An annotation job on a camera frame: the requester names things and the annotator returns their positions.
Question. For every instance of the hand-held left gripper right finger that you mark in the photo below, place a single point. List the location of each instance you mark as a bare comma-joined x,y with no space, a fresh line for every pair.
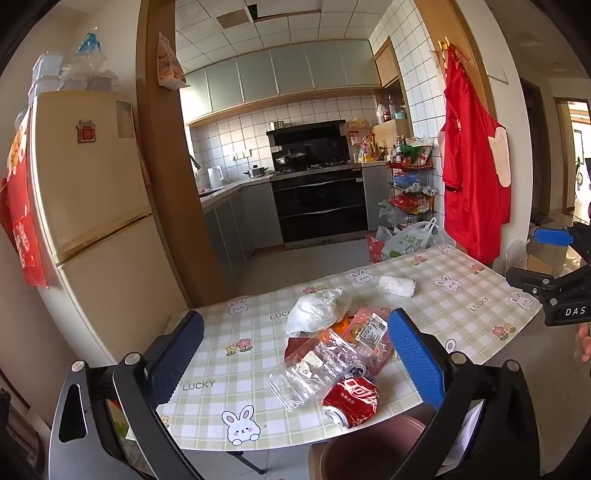
415,360

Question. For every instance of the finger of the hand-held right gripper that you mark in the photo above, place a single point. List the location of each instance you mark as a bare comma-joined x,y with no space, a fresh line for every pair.
531,280
551,235

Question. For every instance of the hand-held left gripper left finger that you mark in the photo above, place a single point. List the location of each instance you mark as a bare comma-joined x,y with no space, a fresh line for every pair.
178,355

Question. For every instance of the red clear plastic packet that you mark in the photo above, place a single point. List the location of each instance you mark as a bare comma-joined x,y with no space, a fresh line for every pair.
371,330

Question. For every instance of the crushed red soda can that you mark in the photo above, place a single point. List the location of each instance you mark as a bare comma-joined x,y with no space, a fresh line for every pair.
353,399

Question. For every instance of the white paper towel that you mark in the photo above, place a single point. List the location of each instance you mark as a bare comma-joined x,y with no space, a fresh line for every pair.
397,285

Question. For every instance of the orange packet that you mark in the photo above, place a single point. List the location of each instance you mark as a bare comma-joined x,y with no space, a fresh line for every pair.
344,328

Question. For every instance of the crushed clear plastic bottle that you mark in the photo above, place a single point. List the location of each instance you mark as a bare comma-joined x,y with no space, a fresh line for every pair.
314,369

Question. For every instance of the brown trash bin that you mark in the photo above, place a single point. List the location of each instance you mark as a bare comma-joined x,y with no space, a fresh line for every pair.
369,452

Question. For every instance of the clear plastic bag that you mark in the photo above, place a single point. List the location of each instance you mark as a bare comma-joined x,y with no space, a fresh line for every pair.
314,314

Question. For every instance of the dark red packet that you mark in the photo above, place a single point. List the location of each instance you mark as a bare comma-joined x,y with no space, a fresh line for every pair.
298,348

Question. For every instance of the person's right hand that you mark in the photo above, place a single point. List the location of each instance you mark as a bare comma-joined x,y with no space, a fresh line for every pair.
585,344

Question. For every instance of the checked bunny tablecloth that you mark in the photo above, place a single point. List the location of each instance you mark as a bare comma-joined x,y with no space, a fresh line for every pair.
249,369

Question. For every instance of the red apron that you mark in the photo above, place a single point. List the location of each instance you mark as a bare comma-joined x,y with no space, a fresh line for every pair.
471,175

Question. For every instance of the white green plastic bag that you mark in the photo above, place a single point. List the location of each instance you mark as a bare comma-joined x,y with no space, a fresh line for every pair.
406,242

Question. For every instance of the red box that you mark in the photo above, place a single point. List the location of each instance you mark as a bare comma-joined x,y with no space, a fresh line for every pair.
374,249

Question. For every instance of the black table leg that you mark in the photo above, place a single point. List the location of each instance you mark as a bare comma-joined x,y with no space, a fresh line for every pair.
247,462

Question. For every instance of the grey base cabinets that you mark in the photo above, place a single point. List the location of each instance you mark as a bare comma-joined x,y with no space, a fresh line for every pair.
244,221

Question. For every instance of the white electric kettle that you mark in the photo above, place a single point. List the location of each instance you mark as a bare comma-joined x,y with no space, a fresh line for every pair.
215,177

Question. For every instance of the black stove with oven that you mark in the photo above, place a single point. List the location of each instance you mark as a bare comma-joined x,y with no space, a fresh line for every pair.
318,203

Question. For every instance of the cream two-door fridge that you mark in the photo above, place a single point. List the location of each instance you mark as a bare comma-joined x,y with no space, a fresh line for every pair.
101,184

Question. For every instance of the kitchen faucet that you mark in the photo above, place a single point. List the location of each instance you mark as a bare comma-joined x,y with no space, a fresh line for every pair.
195,162

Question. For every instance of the steel pot with lid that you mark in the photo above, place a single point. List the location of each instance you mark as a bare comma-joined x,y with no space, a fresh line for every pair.
256,172

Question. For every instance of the red hanging banner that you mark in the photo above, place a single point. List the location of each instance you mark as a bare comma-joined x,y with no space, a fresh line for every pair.
23,221

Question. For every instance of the black wok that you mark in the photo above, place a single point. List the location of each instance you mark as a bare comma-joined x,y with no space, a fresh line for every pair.
288,159

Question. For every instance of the red fridge magnet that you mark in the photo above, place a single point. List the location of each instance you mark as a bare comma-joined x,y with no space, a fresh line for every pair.
86,131

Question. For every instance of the paper note on fridge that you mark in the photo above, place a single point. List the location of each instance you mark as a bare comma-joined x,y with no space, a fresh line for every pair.
124,119

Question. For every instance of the small steel pot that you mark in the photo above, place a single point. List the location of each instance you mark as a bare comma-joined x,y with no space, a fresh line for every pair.
277,125

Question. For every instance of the black range hood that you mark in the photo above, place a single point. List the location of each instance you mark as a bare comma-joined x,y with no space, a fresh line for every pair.
307,134

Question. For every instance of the hanging snack bag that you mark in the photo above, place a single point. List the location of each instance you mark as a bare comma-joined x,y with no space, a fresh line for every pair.
170,64

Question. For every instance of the pile of clear plastic bags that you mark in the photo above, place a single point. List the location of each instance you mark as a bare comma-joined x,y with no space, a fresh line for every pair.
92,71

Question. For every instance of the white storage box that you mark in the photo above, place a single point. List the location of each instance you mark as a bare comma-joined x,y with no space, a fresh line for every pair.
46,71

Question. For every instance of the blue plastic item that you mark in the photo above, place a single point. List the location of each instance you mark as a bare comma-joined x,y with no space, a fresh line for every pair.
89,44

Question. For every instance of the wooden door frame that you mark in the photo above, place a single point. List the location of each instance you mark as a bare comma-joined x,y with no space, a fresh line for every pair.
171,161

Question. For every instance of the wall switch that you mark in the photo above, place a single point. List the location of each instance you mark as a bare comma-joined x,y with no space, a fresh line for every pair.
240,155

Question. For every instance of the wooden wall cabinet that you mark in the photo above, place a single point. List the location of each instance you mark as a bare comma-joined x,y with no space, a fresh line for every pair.
388,69

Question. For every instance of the grey wall cabinets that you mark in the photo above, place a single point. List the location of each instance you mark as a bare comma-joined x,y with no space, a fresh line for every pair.
286,69

